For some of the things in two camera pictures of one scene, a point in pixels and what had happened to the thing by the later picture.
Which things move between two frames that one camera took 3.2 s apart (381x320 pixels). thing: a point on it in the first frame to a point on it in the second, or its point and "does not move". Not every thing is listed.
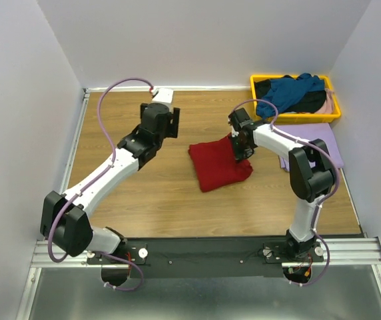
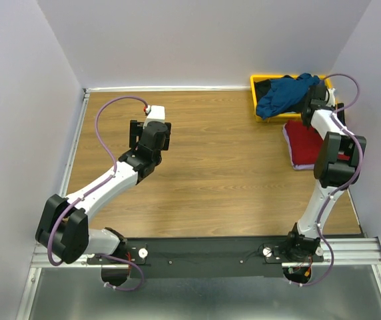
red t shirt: (216, 165) to (306, 143)
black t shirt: (311, 102) does not move
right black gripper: (241, 155) to (340, 113)
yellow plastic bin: (296, 117) does not move
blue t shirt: (284, 92) does not move
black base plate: (203, 258) does not move
